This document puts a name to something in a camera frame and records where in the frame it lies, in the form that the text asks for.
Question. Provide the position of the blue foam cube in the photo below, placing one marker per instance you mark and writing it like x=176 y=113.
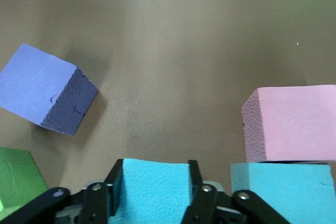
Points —
x=155 y=190
x=294 y=190

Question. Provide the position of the pink foam cube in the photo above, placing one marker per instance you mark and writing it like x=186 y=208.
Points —
x=294 y=124

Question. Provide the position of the green foam cube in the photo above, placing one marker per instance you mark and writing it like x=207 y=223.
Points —
x=18 y=176

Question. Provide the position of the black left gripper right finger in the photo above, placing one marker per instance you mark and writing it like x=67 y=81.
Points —
x=207 y=205

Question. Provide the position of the purple foam cube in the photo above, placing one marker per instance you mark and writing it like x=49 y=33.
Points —
x=36 y=87

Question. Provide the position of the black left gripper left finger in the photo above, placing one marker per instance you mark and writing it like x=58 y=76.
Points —
x=92 y=203

